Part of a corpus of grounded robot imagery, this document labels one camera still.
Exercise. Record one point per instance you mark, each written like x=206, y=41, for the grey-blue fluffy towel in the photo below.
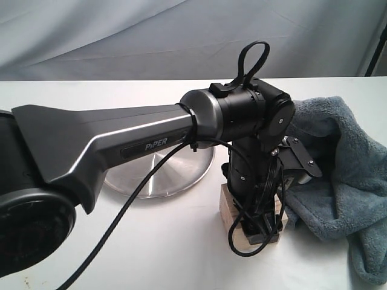
x=349, y=200

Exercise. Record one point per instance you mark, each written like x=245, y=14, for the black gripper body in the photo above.
x=253, y=179

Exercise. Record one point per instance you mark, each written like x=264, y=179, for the light wooden block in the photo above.
x=229, y=212

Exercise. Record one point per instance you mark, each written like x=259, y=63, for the round stainless steel plate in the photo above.
x=180, y=172

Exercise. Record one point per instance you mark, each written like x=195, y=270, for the grey backdrop cloth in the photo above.
x=160, y=40

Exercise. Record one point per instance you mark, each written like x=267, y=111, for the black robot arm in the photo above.
x=53, y=160

